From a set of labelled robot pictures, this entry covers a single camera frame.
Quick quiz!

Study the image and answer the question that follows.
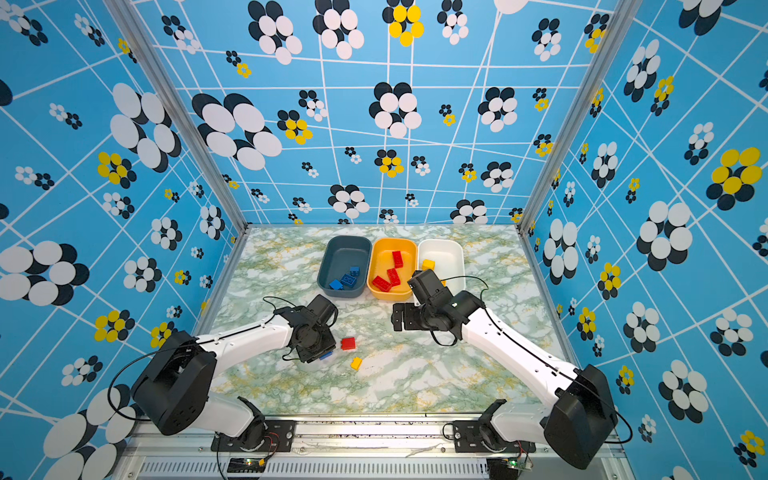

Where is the aluminium corner post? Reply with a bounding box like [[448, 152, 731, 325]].
[[104, 1, 248, 235], [519, 0, 642, 236]]

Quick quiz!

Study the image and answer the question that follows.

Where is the right circuit board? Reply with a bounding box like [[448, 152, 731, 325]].
[[486, 458, 527, 480]]

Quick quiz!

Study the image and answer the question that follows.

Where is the dark teal plastic bin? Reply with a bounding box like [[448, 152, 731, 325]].
[[317, 235, 372, 298]]

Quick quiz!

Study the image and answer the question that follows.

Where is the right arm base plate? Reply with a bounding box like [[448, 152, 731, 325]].
[[449, 420, 536, 456]]

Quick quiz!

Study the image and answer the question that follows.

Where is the long red lego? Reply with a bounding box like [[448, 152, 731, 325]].
[[371, 276, 392, 292], [392, 250, 404, 269], [387, 268, 402, 288]]

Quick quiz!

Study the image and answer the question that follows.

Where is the white plastic bin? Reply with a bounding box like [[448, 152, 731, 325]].
[[417, 239, 466, 293]]

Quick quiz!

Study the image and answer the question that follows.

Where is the yellow plastic bin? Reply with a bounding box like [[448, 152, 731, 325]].
[[367, 238, 418, 302]]

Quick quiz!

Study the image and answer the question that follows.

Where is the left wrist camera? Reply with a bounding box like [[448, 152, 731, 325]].
[[299, 294, 338, 328]]

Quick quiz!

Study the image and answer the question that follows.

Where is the aluminium front rail frame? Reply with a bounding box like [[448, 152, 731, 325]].
[[113, 414, 635, 479]]

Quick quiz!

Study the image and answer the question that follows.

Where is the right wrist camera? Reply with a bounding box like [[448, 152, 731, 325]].
[[408, 270, 453, 305]]

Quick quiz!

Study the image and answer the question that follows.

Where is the aluminium corner post right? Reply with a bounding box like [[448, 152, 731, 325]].
[[519, 0, 642, 236]]

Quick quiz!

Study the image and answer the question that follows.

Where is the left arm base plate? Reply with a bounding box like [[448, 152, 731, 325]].
[[210, 419, 297, 454]]

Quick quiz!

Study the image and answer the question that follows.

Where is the left circuit board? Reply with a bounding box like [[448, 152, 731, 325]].
[[227, 457, 266, 474]]

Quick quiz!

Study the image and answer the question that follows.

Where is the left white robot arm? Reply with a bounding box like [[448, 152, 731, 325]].
[[131, 307, 336, 451]]

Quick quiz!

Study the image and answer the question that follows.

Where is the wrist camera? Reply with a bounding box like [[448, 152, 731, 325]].
[[408, 270, 453, 305], [299, 294, 338, 328]]

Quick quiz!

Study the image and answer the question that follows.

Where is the dark blue lego brick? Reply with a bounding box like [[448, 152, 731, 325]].
[[340, 274, 357, 288]]

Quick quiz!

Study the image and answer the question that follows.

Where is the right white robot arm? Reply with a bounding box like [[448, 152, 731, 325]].
[[391, 291, 619, 470]]

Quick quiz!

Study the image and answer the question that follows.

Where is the circuit board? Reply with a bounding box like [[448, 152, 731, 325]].
[[486, 458, 527, 480], [227, 457, 266, 474]]

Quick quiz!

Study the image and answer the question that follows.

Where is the aluminium corner post left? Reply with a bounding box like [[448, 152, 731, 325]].
[[104, 1, 248, 235]]

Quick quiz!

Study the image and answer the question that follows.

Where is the small red lego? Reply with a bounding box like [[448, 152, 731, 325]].
[[341, 337, 356, 351]]

